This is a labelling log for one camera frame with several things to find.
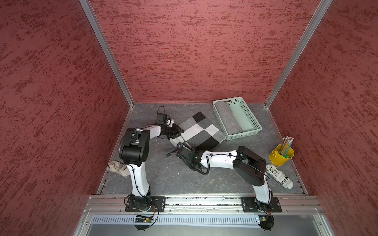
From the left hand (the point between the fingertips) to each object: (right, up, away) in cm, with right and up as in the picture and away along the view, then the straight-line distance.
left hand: (182, 133), depth 98 cm
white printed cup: (+57, -23, -17) cm, 64 cm away
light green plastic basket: (+40, +11, +14) cm, 44 cm away
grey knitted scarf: (+31, +15, +7) cm, 35 cm away
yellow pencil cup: (+57, -10, -16) cm, 60 cm away
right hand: (+6, -14, -5) cm, 16 cm away
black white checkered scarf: (+13, 0, +4) cm, 13 cm away
